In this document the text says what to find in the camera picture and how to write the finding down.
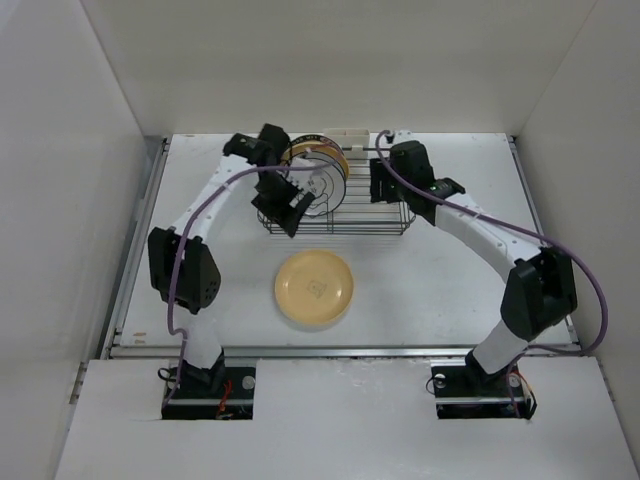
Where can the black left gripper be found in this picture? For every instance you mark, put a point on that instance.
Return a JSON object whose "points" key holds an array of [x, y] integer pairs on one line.
{"points": [[280, 211]]}

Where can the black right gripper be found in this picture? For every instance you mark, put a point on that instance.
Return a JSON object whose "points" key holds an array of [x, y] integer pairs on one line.
{"points": [[377, 173]]}

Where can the yellow plate with drawing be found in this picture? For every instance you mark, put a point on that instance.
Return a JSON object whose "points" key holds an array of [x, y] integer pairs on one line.
{"points": [[314, 289]]}

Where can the white plate green lettered rim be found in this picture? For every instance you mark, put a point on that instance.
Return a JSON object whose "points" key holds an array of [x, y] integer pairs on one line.
{"points": [[312, 138]]}

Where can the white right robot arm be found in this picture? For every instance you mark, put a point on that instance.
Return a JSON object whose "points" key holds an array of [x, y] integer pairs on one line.
{"points": [[539, 281]]}

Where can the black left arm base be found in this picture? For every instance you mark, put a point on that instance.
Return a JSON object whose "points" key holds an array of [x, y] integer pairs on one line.
{"points": [[224, 392]]}

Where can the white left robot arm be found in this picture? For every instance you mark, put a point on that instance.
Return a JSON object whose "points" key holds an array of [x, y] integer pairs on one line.
{"points": [[182, 267]]}

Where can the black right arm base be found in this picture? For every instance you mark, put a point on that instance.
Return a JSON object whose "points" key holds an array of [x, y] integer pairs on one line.
{"points": [[462, 393]]}

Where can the cream cutlery holder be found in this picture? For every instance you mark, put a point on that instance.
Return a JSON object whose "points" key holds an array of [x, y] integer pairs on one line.
{"points": [[349, 138]]}

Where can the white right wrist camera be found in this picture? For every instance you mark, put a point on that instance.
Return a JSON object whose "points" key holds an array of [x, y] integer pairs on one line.
{"points": [[396, 137]]}

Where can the metal wire dish rack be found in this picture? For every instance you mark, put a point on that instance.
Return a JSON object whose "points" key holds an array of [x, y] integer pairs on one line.
{"points": [[342, 205]]}

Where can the aluminium frame rail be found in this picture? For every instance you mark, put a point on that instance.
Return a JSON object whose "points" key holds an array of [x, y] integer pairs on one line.
{"points": [[419, 293]]}

